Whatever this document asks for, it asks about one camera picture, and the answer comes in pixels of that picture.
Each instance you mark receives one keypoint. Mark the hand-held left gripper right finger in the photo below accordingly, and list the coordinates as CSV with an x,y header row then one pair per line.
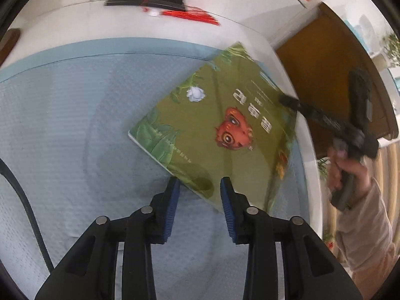
x,y
227,209

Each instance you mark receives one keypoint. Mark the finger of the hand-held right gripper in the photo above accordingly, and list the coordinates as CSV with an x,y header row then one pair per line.
x,y
312,114
359,97

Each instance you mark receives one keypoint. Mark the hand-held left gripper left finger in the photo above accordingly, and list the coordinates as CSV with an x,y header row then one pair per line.
x,y
172,209

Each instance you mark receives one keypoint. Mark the olive green book orange flowers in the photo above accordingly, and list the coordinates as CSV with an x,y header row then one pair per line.
x,y
218,106

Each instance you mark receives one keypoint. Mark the person's right hand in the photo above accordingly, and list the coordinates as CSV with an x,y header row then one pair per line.
x,y
334,172

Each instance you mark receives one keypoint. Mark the green potted plant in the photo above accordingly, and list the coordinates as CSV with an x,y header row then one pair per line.
x,y
322,165
392,45

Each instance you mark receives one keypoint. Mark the brown wooden cabinet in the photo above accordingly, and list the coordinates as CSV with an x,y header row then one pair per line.
x,y
322,62

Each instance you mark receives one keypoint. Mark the light blue tissue box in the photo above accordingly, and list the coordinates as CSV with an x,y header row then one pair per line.
x,y
364,31

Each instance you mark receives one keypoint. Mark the light blue table mat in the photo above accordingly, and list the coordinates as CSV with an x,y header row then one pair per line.
x,y
78,131

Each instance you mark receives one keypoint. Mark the white bookshelf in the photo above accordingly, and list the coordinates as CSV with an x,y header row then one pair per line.
x,y
250,0

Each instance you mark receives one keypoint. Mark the red tassel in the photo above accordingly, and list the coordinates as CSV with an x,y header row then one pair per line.
x,y
193,15

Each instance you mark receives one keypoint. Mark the antique yellow globe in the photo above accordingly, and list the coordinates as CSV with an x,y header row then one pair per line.
x,y
9,43

